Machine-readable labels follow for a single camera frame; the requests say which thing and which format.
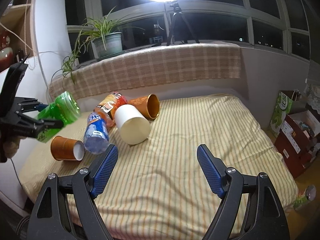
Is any red ceramic vase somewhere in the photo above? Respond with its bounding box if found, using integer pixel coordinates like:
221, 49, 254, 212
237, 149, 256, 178
0, 30, 14, 72

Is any near orange cup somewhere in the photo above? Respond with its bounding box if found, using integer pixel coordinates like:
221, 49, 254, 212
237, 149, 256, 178
50, 136, 85, 161

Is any orange cup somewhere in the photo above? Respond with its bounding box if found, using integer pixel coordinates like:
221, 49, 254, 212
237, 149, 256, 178
50, 136, 85, 161
128, 94, 160, 120

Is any left hand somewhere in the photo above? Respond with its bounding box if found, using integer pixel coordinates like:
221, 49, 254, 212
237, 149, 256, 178
3, 136, 25, 158

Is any green plastic bottle cup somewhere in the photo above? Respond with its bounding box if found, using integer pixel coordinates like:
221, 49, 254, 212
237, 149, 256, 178
36, 91, 81, 142

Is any white paper cup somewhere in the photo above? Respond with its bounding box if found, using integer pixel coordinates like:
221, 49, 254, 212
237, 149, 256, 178
114, 104, 151, 145

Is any far orange cup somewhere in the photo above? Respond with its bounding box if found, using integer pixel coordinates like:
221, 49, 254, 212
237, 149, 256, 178
128, 94, 160, 120

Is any striped yellow bed cover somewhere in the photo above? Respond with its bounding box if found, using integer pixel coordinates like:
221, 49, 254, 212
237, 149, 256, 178
20, 94, 298, 239

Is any red cardboard box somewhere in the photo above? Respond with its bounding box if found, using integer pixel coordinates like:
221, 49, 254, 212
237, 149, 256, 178
274, 110, 319, 178

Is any plaid brown blanket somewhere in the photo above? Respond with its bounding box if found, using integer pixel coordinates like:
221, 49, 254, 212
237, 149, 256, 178
49, 42, 242, 99

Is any green white tissue box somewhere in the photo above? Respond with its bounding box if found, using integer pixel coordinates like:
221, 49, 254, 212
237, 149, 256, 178
268, 90, 306, 138

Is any potted spider plant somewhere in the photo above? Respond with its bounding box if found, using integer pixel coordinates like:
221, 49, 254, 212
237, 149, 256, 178
59, 9, 127, 83

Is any black tripod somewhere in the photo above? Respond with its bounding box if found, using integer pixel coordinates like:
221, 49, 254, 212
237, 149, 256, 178
167, 1, 200, 46

